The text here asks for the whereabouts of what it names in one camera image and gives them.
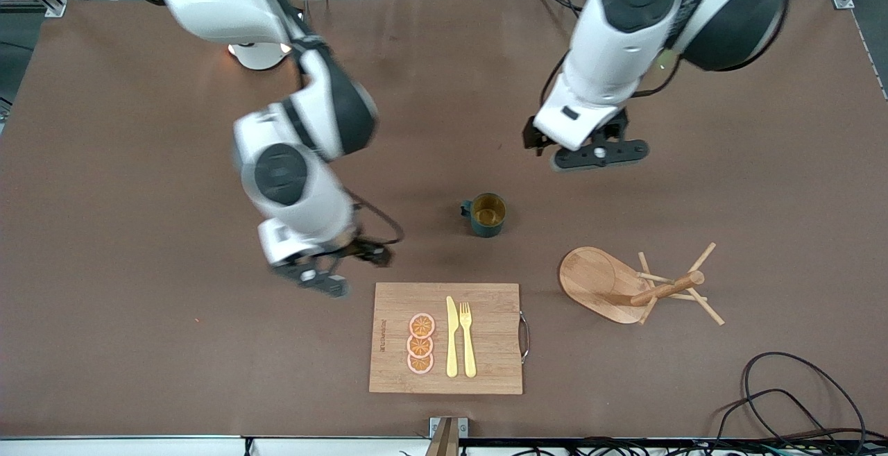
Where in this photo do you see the dark teal cup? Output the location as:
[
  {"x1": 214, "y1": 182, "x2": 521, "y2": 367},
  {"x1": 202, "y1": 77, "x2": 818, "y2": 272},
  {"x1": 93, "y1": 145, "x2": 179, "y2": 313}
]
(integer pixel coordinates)
[{"x1": 460, "y1": 192, "x2": 508, "y2": 239}]

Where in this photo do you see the wooden cup rack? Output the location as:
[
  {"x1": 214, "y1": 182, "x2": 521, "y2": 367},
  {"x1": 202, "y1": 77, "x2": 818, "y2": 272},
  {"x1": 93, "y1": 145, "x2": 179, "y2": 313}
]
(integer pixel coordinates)
[{"x1": 559, "y1": 242, "x2": 726, "y2": 327}]

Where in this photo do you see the brown table cover sheet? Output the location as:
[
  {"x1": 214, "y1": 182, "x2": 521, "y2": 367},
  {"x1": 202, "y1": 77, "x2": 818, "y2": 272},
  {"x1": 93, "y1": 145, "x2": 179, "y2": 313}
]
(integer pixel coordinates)
[{"x1": 0, "y1": 0, "x2": 888, "y2": 441}]

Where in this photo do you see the yellow plastic knife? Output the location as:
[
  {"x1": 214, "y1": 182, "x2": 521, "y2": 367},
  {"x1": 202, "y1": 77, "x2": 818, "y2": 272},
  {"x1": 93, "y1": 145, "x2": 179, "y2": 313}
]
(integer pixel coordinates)
[{"x1": 445, "y1": 296, "x2": 459, "y2": 378}]

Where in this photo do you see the yellow plastic fork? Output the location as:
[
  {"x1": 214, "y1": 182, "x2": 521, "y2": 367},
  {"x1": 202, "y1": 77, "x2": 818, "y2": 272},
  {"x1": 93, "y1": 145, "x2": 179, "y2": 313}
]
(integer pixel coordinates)
[{"x1": 459, "y1": 302, "x2": 478, "y2": 379}]

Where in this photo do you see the wooden cutting board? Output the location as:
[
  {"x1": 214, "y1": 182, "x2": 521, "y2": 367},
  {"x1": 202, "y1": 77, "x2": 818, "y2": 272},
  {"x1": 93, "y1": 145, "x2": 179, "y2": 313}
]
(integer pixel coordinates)
[{"x1": 368, "y1": 282, "x2": 531, "y2": 396}]

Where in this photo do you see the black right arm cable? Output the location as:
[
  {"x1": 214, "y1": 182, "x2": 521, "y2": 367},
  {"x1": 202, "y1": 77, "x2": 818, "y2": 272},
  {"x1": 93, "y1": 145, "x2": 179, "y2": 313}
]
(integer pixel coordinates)
[{"x1": 346, "y1": 192, "x2": 406, "y2": 246}]

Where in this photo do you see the grey metal bracket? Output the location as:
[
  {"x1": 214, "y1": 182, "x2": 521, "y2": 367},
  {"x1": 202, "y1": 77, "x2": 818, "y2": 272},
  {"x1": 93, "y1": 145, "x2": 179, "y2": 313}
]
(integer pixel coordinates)
[{"x1": 429, "y1": 416, "x2": 469, "y2": 439}]

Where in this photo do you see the brown camera stand pole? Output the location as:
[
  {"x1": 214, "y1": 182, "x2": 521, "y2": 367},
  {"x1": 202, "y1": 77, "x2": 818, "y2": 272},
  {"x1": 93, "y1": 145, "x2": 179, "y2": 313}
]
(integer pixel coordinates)
[{"x1": 424, "y1": 419, "x2": 461, "y2": 456}]

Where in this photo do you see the white table edge rail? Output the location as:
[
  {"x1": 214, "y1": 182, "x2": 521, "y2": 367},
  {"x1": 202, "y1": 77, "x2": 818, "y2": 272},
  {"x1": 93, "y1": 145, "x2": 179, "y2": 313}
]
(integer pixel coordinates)
[{"x1": 0, "y1": 434, "x2": 432, "y2": 456}]

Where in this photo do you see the black looped table cable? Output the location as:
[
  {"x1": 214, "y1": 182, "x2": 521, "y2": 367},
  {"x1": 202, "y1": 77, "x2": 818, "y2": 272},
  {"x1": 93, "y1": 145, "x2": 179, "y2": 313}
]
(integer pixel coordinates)
[
  {"x1": 742, "y1": 351, "x2": 869, "y2": 454},
  {"x1": 713, "y1": 388, "x2": 844, "y2": 456}
]

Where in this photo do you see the black cable bundle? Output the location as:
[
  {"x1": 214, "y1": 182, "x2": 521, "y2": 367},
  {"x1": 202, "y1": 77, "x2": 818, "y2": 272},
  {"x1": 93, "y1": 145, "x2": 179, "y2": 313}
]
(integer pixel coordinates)
[{"x1": 458, "y1": 437, "x2": 888, "y2": 456}]

